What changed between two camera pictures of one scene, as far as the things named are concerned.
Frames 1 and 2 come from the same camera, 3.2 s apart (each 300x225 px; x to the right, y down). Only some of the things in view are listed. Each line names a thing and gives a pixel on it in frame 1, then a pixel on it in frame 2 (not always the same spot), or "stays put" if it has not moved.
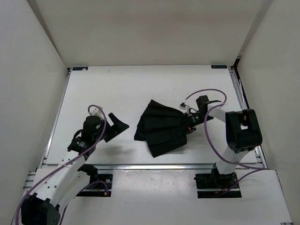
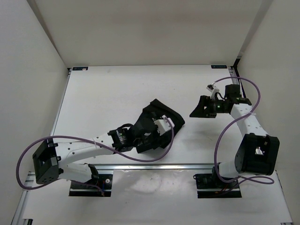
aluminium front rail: [157, 167] stays put
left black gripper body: [96, 136] to [152, 138]
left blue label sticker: [79, 68] stays put
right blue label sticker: [219, 66] stays put
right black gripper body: [193, 120] to [218, 107]
